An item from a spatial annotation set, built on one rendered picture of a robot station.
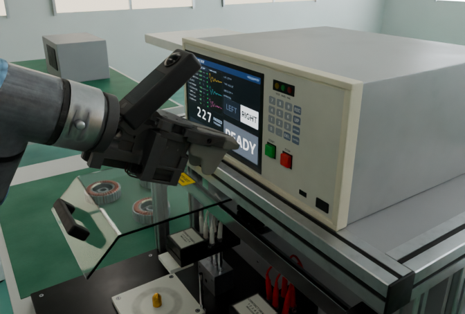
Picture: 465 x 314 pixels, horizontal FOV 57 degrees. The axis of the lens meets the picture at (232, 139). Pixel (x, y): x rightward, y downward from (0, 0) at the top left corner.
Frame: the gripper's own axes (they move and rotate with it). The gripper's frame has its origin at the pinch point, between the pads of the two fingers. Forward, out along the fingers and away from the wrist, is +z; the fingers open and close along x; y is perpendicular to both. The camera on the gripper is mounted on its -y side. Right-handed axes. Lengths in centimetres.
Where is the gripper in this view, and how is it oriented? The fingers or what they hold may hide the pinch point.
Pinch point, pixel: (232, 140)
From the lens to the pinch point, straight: 61.3
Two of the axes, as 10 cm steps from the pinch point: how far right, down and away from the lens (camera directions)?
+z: 7.6, 2.0, 6.2
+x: 5.5, 3.1, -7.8
